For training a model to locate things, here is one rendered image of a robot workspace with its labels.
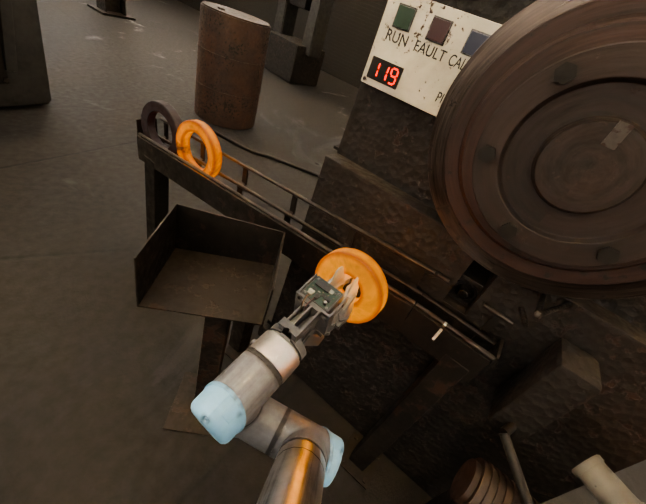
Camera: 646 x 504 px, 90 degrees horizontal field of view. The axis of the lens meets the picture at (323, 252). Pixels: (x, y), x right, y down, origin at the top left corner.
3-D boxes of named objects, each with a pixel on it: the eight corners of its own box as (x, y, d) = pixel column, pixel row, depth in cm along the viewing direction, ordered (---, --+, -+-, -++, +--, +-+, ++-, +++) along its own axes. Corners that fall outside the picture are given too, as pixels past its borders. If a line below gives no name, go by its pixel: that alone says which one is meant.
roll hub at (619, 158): (445, 197, 58) (558, 13, 41) (608, 289, 49) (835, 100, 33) (436, 205, 54) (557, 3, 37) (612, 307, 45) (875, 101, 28)
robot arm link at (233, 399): (190, 412, 47) (181, 399, 41) (246, 358, 54) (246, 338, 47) (226, 452, 45) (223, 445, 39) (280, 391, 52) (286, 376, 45)
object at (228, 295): (170, 368, 117) (175, 202, 75) (242, 381, 122) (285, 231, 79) (144, 426, 101) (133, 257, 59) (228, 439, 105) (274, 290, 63)
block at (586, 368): (492, 389, 82) (561, 332, 68) (522, 411, 79) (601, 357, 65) (484, 420, 74) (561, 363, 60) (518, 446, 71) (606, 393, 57)
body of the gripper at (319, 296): (352, 295, 53) (305, 347, 46) (343, 320, 60) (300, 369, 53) (317, 269, 56) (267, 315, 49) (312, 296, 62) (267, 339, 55)
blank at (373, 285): (331, 234, 66) (322, 239, 63) (399, 270, 60) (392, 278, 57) (316, 292, 74) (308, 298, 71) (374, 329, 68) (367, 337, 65)
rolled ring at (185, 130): (197, 190, 110) (205, 188, 112) (222, 160, 98) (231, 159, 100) (168, 143, 109) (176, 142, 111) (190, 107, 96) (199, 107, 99)
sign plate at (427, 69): (364, 81, 77) (396, -11, 67) (461, 127, 69) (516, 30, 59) (359, 80, 76) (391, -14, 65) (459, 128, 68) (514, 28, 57)
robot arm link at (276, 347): (282, 390, 51) (246, 356, 53) (301, 368, 53) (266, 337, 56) (284, 373, 45) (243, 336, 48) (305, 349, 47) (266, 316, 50)
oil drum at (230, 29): (228, 105, 354) (239, 7, 301) (266, 128, 335) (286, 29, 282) (180, 106, 310) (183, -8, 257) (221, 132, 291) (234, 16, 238)
